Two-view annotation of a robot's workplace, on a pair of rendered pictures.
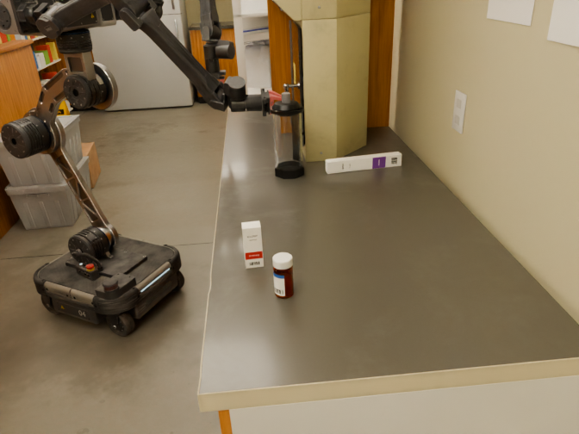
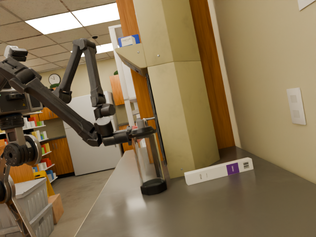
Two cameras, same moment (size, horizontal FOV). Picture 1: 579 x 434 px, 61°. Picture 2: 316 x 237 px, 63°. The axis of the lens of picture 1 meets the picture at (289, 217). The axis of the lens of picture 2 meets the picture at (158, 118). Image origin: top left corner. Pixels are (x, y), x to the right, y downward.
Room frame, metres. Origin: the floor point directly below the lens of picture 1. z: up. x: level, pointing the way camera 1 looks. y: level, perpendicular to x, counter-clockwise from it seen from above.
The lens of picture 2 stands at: (0.59, -0.13, 1.25)
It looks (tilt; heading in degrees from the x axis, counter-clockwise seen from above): 3 degrees down; 3
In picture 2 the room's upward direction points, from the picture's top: 12 degrees counter-clockwise
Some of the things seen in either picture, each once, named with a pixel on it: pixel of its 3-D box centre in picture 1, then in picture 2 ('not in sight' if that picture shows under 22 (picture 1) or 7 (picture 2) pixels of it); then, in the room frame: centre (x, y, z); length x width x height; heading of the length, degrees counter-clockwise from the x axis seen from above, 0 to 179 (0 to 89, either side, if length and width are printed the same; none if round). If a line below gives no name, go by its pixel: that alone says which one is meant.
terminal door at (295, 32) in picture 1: (296, 82); (155, 118); (1.80, -0.05, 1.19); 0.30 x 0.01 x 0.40; 3
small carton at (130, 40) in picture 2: not in sight; (129, 44); (1.75, 0.00, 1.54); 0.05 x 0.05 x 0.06; 79
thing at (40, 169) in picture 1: (43, 149); (21, 201); (3.35, 1.72, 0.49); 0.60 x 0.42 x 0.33; 4
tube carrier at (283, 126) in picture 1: (288, 139); (148, 159); (1.54, -0.01, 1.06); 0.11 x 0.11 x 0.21
